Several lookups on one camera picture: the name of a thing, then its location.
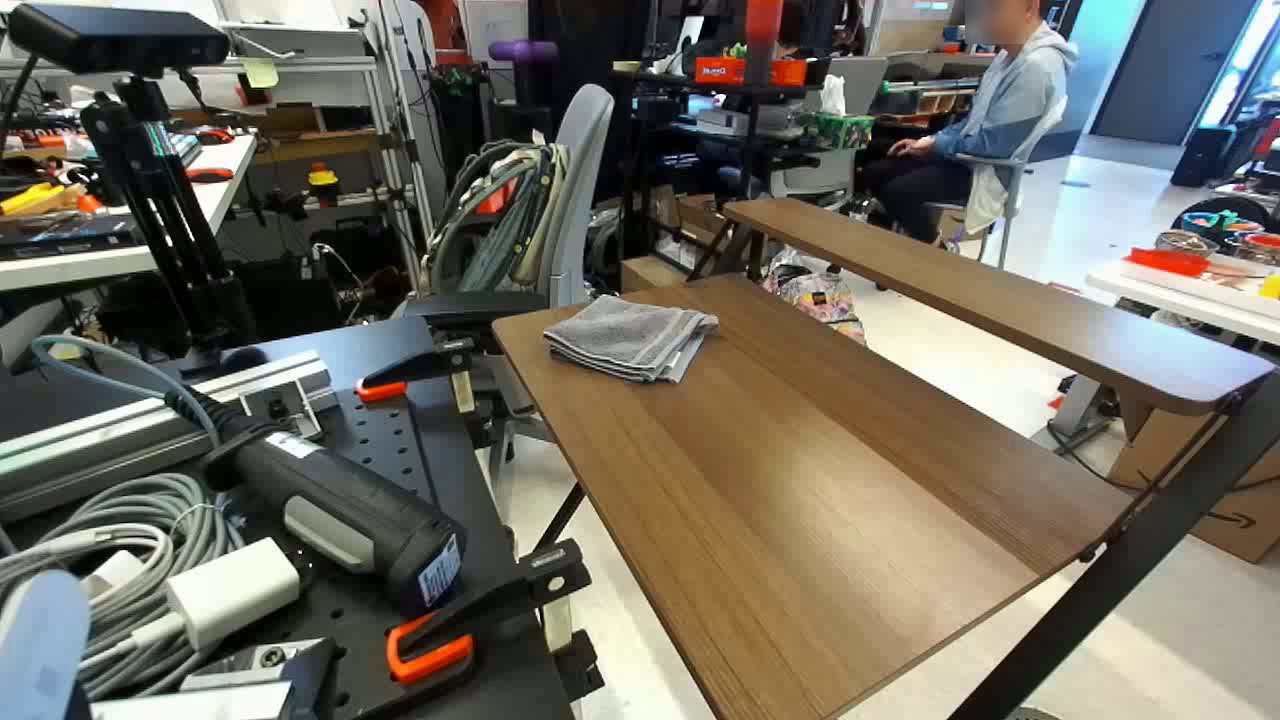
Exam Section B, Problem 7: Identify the gray folded towel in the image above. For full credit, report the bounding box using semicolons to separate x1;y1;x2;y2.
543;294;720;385

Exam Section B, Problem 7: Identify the small cardboard box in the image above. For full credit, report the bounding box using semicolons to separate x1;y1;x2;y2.
619;254;692;295

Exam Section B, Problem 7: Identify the grey office chair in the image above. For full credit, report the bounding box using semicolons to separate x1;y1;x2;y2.
398;84;617;483

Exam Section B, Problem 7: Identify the colourful patterned bag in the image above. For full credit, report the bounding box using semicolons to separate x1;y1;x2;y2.
764;249;870;347

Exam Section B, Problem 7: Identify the black and orange clamp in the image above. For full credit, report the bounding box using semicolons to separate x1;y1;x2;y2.
385;539;594;689
355;337;477;405

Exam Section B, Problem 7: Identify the orange box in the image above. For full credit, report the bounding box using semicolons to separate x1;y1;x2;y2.
692;55;810;88

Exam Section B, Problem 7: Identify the green tissue box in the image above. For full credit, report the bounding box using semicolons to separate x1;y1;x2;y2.
804;75;877;152

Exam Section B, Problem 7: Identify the black and grey power unit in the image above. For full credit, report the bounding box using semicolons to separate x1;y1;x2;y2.
165;389;469;617

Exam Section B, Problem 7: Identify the white metal shelf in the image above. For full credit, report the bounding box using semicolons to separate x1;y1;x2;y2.
218;19;438;293

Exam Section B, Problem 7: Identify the grey laptop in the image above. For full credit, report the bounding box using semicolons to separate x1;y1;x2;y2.
818;54;890;117

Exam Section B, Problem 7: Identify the white chair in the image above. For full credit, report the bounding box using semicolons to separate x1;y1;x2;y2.
924;94;1070;272

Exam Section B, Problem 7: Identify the person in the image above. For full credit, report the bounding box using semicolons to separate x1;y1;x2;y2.
861;0;1080;247

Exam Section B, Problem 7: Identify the white power adapter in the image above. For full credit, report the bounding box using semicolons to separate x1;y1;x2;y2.
164;537;304;652

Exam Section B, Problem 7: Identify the orange plastic tray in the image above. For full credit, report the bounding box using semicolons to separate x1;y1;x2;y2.
1121;246;1212;279

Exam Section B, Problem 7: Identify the white table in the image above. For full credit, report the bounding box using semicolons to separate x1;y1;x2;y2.
1084;254;1280;348

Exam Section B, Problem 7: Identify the white cluttered desk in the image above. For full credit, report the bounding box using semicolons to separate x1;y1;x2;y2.
0;133;260;295

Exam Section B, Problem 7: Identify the black box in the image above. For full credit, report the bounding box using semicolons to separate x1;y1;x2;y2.
1169;124;1239;189

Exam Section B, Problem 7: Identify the bundle of hoses and cables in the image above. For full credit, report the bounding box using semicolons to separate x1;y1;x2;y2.
419;140;572;297

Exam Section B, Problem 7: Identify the metal bracket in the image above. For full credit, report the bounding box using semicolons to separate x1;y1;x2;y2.
92;637;338;720

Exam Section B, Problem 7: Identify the camera on tripod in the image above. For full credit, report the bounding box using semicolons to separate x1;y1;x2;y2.
7;3;258;353

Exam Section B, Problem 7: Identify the coil of grey cable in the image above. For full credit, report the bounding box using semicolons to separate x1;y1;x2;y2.
0;472;247;702

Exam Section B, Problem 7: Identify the aluminium rail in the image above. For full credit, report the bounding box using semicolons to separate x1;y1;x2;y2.
0;349;340;523

